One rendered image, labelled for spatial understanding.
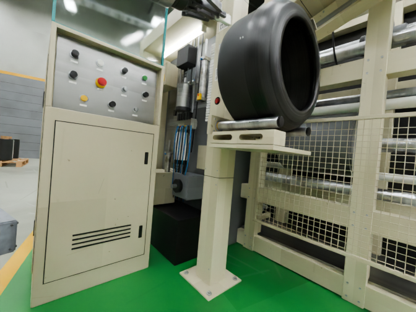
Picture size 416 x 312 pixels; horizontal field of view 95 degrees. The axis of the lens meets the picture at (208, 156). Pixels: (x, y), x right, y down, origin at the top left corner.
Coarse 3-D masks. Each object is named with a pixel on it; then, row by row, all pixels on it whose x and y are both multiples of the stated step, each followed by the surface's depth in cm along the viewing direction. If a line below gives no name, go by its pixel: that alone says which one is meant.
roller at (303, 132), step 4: (296, 128) 96; (300, 128) 95; (304, 128) 93; (308, 128) 92; (288, 132) 99; (292, 132) 97; (296, 132) 96; (300, 132) 94; (304, 132) 93; (308, 132) 92; (288, 136) 101
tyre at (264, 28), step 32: (288, 0) 78; (256, 32) 69; (288, 32) 99; (224, 64) 80; (256, 64) 70; (288, 64) 111; (320, 64) 98; (224, 96) 86; (256, 96) 75; (288, 96) 114; (288, 128) 87
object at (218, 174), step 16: (224, 0) 111; (240, 0) 108; (240, 16) 109; (224, 32) 109; (224, 112) 106; (208, 144) 114; (208, 160) 113; (224, 160) 108; (208, 176) 113; (224, 176) 109; (208, 192) 112; (224, 192) 110; (208, 208) 111; (224, 208) 111; (208, 224) 110; (224, 224) 112; (208, 240) 110; (224, 240) 113; (208, 256) 109; (224, 256) 114; (208, 272) 108; (224, 272) 114
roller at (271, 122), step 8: (240, 120) 88; (248, 120) 84; (256, 120) 81; (264, 120) 78; (272, 120) 75; (280, 120) 74; (224, 128) 95; (232, 128) 92; (240, 128) 88; (248, 128) 85; (256, 128) 83
